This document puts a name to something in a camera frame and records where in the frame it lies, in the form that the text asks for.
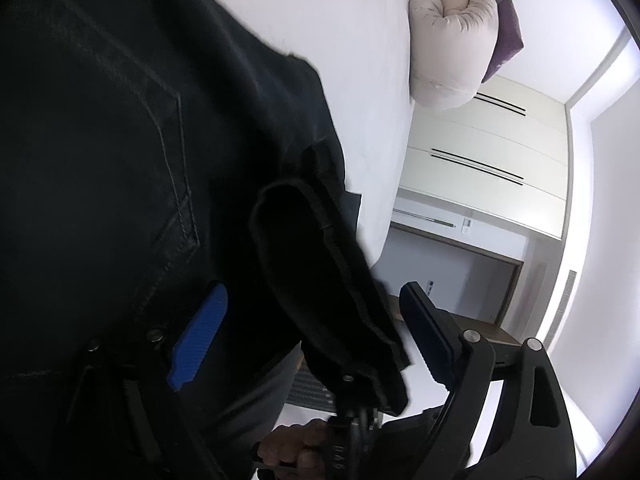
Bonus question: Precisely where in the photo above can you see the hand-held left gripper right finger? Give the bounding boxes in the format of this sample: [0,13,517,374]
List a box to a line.
[399,281,582,480]

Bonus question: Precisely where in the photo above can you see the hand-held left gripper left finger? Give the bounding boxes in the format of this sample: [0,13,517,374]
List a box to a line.
[62,282,236,480]

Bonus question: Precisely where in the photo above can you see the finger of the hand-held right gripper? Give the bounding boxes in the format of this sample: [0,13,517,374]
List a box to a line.
[336,370,383,428]

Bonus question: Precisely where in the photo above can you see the black denim pants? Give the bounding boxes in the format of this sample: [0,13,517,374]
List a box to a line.
[0,0,412,480]

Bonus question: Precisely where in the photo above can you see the person's right hand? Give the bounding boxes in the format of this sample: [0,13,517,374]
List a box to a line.
[254,419,343,480]

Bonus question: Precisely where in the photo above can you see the white room door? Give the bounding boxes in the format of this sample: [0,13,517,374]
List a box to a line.
[387,224,524,323]

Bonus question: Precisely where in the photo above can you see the person's grey clothing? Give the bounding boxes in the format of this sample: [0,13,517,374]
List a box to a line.
[207,342,304,443]

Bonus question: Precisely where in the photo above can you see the cream wardrobe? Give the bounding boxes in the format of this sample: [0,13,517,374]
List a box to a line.
[394,76,572,242]

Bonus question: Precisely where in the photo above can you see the bed with white sheet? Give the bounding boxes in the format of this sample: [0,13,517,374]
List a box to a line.
[172,0,417,267]

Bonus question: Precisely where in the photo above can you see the rolled beige duvet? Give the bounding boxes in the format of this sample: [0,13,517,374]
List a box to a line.
[409,0,499,112]

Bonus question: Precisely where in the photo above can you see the purple pillow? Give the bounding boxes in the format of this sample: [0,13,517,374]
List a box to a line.
[481,0,524,84]

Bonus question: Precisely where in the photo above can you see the wall air vent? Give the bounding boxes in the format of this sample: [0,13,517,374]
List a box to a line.
[541,269,579,353]

